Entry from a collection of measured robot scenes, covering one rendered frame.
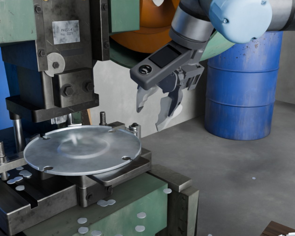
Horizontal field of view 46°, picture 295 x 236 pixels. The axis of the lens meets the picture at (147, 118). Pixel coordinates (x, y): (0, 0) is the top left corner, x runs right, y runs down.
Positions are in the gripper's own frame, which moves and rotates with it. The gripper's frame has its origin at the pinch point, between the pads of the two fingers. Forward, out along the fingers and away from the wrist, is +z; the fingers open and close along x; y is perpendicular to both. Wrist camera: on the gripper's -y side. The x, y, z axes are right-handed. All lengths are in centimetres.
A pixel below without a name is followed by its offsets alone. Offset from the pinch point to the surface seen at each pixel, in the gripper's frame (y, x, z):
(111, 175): -7.9, -2.1, 12.2
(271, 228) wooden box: 56, -31, 46
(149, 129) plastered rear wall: 155, 92, 137
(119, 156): -0.6, 2.9, 14.3
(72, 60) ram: -1.7, 25.2, 1.0
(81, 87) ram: -1.8, 19.8, 5.4
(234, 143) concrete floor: 187, 32, 114
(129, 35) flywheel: 30.6, 38.3, 4.8
